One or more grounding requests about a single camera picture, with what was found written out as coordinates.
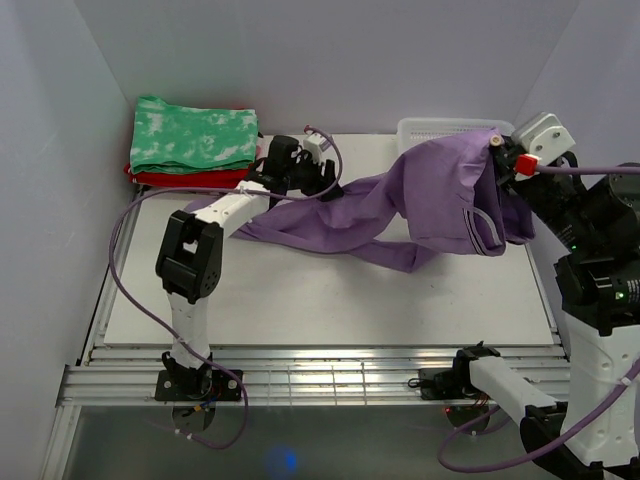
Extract green white patterned folded garment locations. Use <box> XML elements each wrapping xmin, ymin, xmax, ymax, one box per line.
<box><xmin>129</xmin><ymin>96</ymin><xmax>259</xmax><ymax>175</ymax></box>

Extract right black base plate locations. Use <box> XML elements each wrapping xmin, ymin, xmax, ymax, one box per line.
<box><xmin>418</xmin><ymin>368</ymin><xmax>478</xmax><ymax>400</ymax></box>

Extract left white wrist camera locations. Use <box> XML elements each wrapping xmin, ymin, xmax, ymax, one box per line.
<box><xmin>302</xmin><ymin>129</ymin><xmax>331</xmax><ymax>158</ymax></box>

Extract red folded garment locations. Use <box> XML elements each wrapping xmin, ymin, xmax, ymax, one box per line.
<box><xmin>123</xmin><ymin>164</ymin><xmax>248</xmax><ymax>188</ymax></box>

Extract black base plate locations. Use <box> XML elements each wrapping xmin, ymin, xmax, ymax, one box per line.
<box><xmin>418</xmin><ymin>368</ymin><xmax>478</xmax><ymax>400</ymax></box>
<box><xmin>153</xmin><ymin>370</ymin><xmax>243</xmax><ymax>402</ymax></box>

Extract aluminium rail frame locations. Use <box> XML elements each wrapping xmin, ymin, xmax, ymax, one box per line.
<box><xmin>42</xmin><ymin>195</ymin><xmax>569</xmax><ymax>479</ymax></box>

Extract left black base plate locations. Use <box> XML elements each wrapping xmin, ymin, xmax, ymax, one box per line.
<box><xmin>153</xmin><ymin>370</ymin><xmax>243</xmax><ymax>402</ymax></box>

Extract purple trousers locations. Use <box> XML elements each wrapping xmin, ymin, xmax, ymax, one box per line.
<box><xmin>234</xmin><ymin>129</ymin><xmax>535</xmax><ymax>273</ymax></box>

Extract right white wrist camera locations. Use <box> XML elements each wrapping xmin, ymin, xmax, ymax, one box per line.
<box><xmin>511</xmin><ymin>112</ymin><xmax>576</xmax><ymax>166</ymax></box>

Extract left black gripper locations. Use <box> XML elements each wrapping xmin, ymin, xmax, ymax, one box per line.
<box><xmin>283</xmin><ymin>151</ymin><xmax>343</xmax><ymax>203</ymax></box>

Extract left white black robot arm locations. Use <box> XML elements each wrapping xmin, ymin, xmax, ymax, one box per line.
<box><xmin>155</xmin><ymin>127</ymin><xmax>343</xmax><ymax>400</ymax></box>

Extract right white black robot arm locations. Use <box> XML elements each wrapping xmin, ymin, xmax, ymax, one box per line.
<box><xmin>451</xmin><ymin>135</ymin><xmax>639</xmax><ymax>479</ymax></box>

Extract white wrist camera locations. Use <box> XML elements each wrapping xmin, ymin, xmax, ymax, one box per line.
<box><xmin>302</xmin><ymin>129</ymin><xmax>331</xmax><ymax>158</ymax></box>
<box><xmin>511</xmin><ymin>112</ymin><xmax>576</xmax><ymax>166</ymax></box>

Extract white perforated plastic basket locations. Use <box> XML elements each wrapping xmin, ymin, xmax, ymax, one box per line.
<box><xmin>396</xmin><ymin>117</ymin><xmax>515</xmax><ymax>155</ymax></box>

